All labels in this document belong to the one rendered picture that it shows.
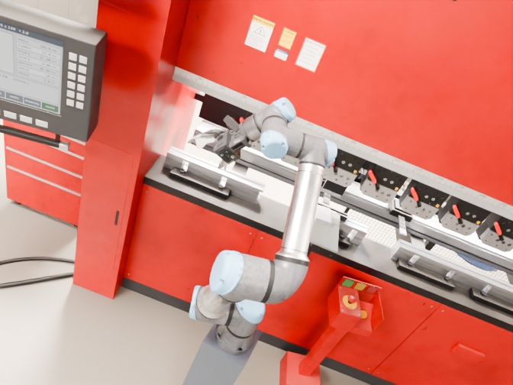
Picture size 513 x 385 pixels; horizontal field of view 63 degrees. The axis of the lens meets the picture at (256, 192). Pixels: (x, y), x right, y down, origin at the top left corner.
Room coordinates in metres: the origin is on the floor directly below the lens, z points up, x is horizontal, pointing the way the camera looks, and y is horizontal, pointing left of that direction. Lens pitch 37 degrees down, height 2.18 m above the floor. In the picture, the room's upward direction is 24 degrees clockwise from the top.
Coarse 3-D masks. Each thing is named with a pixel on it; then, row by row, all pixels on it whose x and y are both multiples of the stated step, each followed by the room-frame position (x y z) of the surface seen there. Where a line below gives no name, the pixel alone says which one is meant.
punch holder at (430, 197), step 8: (408, 184) 1.72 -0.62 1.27; (416, 184) 1.65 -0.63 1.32; (424, 184) 1.65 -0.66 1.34; (408, 192) 1.66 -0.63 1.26; (424, 192) 1.65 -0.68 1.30; (432, 192) 1.65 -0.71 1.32; (440, 192) 1.65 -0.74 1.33; (400, 200) 1.70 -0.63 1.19; (408, 200) 1.64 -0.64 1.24; (424, 200) 1.65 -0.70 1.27; (432, 200) 1.65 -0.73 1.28; (440, 200) 1.65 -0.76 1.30; (408, 208) 1.64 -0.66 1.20; (416, 208) 1.65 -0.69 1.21; (424, 208) 1.65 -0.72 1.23; (432, 208) 1.65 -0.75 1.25; (424, 216) 1.65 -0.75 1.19; (432, 216) 1.65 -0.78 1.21
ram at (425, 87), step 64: (192, 0) 1.60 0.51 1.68; (256, 0) 1.61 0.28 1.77; (320, 0) 1.62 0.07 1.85; (384, 0) 1.63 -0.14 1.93; (448, 0) 1.63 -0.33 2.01; (512, 0) 1.64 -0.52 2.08; (192, 64) 1.60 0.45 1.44; (256, 64) 1.61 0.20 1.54; (320, 64) 1.62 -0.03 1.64; (384, 64) 1.63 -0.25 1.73; (448, 64) 1.64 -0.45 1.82; (512, 64) 1.65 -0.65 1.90; (384, 128) 1.64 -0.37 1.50; (448, 128) 1.65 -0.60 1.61; (512, 128) 1.65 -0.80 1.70; (448, 192) 1.65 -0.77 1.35; (512, 192) 1.66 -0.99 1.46
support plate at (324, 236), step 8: (336, 216) 1.64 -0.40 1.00; (320, 224) 1.53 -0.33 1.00; (336, 224) 1.58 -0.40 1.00; (312, 232) 1.45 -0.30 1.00; (320, 232) 1.47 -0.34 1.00; (328, 232) 1.50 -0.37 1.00; (336, 232) 1.52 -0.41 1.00; (312, 240) 1.40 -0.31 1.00; (320, 240) 1.42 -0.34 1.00; (328, 240) 1.45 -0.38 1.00; (336, 240) 1.47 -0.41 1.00; (328, 248) 1.40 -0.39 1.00; (336, 248) 1.42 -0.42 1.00
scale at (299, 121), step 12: (180, 72) 1.60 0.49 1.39; (204, 84) 1.60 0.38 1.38; (216, 84) 1.61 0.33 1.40; (240, 96) 1.61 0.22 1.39; (300, 120) 1.62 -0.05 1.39; (324, 132) 1.63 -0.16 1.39; (348, 144) 1.63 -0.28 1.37; (360, 144) 1.63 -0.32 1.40; (384, 156) 1.64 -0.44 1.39; (408, 168) 1.64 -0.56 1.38; (420, 168) 1.65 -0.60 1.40; (444, 180) 1.65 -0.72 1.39; (468, 192) 1.66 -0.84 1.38; (492, 204) 1.66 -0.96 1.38; (504, 204) 1.66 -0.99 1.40
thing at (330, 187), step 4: (328, 180) 1.66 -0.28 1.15; (324, 184) 1.66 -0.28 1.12; (328, 184) 1.66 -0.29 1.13; (332, 184) 1.66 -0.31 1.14; (336, 184) 1.66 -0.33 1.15; (324, 188) 1.66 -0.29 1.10; (328, 188) 1.66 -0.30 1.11; (332, 188) 1.66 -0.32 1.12; (336, 188) 1.66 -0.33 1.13; (340, 188) 1.67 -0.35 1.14; (344, 188) 1.67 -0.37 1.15; (328, 192) 1.67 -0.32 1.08; (332, 192) 1.67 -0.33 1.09; (336, 192) 1.67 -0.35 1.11; (340, 192) 1.67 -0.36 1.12; (340, 196) 1.68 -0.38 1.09
